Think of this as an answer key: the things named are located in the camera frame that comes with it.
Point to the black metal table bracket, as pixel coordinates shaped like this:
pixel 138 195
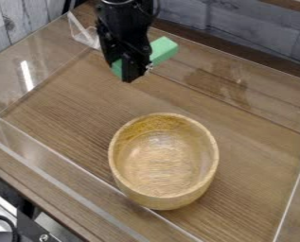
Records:
pixel 30 231

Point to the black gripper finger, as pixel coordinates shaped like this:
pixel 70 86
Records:
pixel 134 65

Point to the clear acrylic tray walls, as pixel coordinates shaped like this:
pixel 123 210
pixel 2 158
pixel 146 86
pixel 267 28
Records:
pixel 62 106

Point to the wooden bowl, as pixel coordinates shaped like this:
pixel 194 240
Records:
pixel 164 158

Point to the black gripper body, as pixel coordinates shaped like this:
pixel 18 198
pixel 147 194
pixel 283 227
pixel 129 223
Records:
pixel 122 24

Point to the green rectangular block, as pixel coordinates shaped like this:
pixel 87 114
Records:
pixel 164 49

